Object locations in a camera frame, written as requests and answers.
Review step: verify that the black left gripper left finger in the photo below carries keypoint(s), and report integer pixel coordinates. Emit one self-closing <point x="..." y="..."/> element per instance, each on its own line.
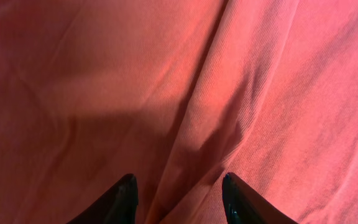
<point x="117" y="205"/>

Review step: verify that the red orange soccer t-shirt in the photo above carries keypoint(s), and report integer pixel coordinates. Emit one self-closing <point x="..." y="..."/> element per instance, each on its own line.
<point x="178" y="93"/>

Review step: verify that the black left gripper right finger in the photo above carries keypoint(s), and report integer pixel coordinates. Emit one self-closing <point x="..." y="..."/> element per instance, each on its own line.
<point x="243" y="205"/>

